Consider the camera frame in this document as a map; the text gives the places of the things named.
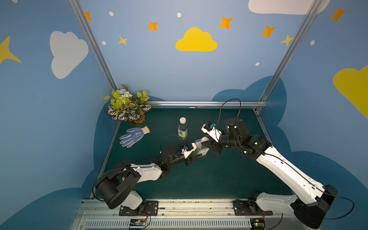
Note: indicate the aluminium back rail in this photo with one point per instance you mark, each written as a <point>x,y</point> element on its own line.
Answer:
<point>206,103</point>

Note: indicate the circuit board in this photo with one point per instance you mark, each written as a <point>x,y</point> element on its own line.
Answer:
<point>139,223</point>
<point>257,224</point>

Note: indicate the left circuit board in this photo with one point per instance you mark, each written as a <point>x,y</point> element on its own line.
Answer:
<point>139,223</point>

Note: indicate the aluminium front rail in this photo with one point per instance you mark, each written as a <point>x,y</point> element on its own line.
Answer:
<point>179,214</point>

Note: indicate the blue dotted work glove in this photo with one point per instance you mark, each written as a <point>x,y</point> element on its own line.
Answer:
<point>133,135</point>

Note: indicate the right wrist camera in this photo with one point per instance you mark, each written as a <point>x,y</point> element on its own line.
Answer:
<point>211,129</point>

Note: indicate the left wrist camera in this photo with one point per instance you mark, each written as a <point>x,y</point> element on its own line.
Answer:
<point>187,149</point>

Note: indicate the round clear bottle green label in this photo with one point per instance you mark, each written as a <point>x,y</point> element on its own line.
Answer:
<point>182,131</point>

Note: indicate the right aluminium corner post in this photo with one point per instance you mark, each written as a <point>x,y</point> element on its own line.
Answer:
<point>298,37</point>

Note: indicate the right circuit board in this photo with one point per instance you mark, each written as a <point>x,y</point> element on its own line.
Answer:
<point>257,224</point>

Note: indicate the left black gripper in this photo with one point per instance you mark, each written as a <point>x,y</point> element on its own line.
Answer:
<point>189,156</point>

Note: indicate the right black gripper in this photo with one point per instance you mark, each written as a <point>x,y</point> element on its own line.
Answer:
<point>212,142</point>

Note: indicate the aluminium rail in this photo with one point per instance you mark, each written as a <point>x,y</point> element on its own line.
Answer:
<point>206,103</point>
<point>179,214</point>

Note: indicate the square clear bottle white label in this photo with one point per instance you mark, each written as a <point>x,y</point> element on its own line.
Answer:
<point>200,148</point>

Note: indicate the aluminium corner post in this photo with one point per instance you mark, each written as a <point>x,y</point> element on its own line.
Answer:
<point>298,37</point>
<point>84,23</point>

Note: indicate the left aluminium corner post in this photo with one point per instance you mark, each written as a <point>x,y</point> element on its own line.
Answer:
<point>84,23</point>

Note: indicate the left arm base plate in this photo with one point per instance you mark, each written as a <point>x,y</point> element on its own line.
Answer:
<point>146,207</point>

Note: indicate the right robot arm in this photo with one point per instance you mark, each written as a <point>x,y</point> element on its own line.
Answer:
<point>311,200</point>

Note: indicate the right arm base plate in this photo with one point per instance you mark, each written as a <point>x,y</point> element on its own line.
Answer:
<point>249,208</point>

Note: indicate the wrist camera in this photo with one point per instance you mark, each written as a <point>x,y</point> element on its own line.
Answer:
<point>187,149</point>
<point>211,129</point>

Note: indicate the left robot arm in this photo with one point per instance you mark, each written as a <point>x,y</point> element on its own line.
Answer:
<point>116,186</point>

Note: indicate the artificial potted plant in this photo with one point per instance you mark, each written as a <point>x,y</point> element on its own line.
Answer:
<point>128,107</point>

